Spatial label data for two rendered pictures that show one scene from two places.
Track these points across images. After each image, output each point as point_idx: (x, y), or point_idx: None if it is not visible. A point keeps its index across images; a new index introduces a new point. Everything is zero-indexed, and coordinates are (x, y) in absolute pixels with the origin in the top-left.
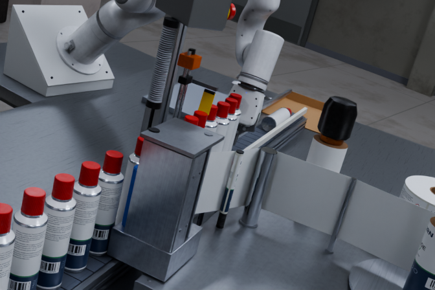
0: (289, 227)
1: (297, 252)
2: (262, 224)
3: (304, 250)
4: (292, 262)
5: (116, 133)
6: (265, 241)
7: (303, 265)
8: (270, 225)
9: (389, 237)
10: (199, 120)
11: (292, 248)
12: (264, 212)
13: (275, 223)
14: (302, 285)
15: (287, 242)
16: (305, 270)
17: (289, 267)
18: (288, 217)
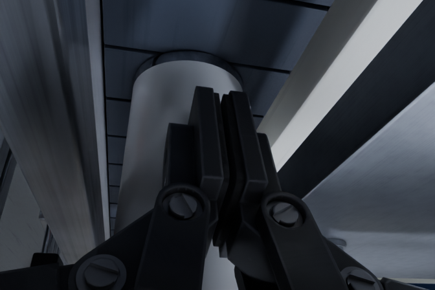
0: (428, 232)
1: (411, 256)
2: (357, 240)
3: (430, 252)
4: (390, 265)
5: None
6: (352, 256)
7: (410, 264)
8: (377, 237)
9: None
10: None
11: (404, 255)
12: (375, 221)
13: (393, 232)
14: (390, 276)
15: (399, 250)
16: (407, 267)
17: (381, 268)
18: (412, 282)
